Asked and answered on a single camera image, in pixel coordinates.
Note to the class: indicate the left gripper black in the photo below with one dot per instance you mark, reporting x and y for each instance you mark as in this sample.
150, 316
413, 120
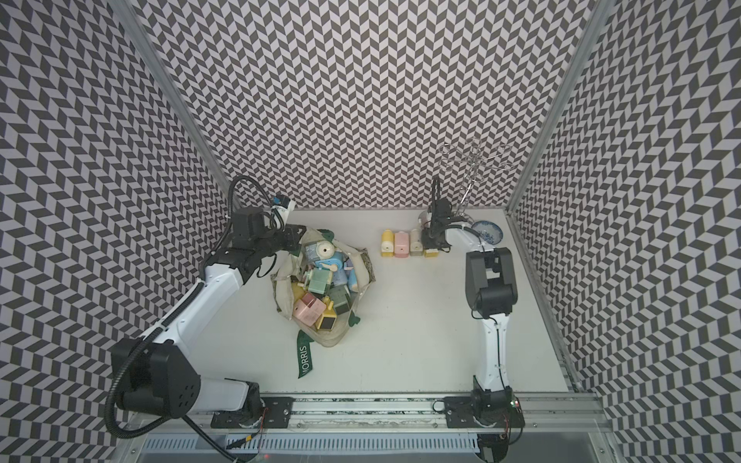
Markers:
293, 235

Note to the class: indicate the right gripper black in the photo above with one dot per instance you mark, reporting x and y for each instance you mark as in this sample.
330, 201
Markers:
426, 232

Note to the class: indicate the white cartoon pencil sharpener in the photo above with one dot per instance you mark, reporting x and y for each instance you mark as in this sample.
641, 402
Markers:
416, 247

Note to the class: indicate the pink rounded pencil sharpener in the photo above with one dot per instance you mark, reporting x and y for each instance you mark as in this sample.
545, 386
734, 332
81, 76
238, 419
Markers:
401, 244

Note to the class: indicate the yellow block pencil sharpener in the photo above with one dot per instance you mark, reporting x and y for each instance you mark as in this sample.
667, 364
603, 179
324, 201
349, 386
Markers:
387, 245

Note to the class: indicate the cream canvas tote bag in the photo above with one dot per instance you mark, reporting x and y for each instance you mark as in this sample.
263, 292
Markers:
289, 285

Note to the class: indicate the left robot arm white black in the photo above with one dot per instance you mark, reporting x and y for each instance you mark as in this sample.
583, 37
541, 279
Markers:
153, 379

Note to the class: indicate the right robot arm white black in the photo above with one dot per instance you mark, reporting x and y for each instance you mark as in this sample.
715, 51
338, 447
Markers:
491, 293

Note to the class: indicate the mint green pencil sharpener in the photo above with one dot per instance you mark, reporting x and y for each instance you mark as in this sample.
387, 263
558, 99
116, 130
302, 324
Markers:
322, 255

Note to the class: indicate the blue round pencil sharpener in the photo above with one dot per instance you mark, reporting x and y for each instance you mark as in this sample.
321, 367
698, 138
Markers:
343, 272

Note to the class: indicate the green block pencil sharpener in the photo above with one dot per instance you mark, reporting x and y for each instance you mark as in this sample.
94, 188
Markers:
319, 281

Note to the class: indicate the pink block pencil sharpener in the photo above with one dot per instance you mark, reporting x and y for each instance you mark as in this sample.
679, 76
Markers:
309, 308

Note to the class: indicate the blue white patterned bowl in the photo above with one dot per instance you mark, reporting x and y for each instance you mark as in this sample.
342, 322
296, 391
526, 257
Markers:
489, 232

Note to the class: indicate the silver jewelry tree stand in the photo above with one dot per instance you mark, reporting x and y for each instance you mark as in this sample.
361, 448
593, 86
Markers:
468, 162

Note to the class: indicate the small yellow black sharpener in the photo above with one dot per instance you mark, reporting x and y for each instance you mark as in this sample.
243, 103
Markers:
328, 318

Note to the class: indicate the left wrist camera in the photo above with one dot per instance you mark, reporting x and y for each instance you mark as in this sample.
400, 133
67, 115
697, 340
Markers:
282, 206

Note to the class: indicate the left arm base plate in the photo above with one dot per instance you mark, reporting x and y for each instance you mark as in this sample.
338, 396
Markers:
269, 413

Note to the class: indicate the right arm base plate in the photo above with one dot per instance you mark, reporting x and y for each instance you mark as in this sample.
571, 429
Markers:
465, 412

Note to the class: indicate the aluminium mounting rail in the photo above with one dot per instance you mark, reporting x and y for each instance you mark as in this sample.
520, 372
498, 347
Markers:
420, 413

